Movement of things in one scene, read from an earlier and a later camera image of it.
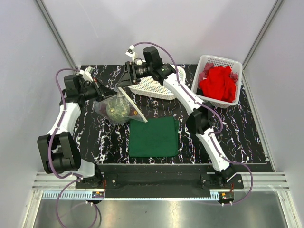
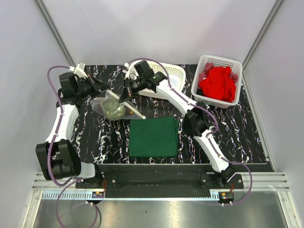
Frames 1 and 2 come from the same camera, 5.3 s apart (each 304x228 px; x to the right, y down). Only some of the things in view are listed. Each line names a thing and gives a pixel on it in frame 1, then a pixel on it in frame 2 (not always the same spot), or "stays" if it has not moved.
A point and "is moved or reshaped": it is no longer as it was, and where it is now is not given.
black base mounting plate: [160, 181] stays
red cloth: [219, 84] stays
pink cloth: [209, 65] stays
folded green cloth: [157, 137] stays
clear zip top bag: [118, 108] is moved or reshaped
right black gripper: [128, 76] to [125, 95]
